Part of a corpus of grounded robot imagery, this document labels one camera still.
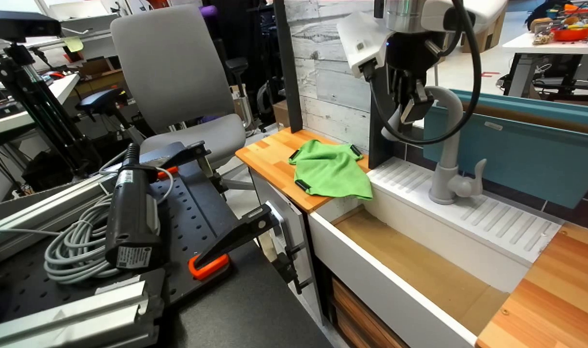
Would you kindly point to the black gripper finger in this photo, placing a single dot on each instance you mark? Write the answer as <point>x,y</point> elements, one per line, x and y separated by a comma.
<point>395,87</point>
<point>416,107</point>

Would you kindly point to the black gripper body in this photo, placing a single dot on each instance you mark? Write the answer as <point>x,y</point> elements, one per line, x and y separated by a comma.
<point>410,56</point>

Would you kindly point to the grey faucet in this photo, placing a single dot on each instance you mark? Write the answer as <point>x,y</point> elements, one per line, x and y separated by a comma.
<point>447,182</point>

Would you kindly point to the green towel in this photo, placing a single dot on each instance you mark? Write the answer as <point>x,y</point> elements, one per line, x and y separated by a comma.
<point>329,170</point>

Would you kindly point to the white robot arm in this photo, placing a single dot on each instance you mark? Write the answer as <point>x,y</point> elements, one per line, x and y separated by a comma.
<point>455,20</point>

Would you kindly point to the teal panel behind sink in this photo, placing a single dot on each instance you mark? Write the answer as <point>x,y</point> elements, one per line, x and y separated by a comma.
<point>538,147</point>

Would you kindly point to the white sink basin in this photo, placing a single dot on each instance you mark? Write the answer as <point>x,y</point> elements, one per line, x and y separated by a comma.
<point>431,273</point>

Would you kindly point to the white background table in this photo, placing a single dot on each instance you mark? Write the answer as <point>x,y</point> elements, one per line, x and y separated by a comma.
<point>561,66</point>

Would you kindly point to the red bowl with toys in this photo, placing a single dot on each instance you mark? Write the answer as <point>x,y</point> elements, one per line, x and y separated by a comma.
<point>571,24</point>

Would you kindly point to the grey office chair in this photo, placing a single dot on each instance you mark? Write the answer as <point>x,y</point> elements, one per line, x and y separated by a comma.
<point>176,80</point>

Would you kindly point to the black clamp orange tip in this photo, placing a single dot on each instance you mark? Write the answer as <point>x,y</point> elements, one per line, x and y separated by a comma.
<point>217,256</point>

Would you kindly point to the black tripod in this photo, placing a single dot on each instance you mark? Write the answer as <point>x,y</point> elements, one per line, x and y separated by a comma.
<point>31,91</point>

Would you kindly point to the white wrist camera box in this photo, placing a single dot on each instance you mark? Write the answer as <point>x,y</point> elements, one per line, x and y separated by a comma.
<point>362,39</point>

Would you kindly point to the black vertical post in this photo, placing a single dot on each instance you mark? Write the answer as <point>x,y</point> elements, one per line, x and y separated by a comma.
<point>383,97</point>

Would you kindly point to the black camera on mount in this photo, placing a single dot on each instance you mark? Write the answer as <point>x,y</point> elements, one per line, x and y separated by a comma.
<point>132,225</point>

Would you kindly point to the aluminium extrusion rail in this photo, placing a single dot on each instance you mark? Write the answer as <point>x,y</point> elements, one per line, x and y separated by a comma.
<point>112,317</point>

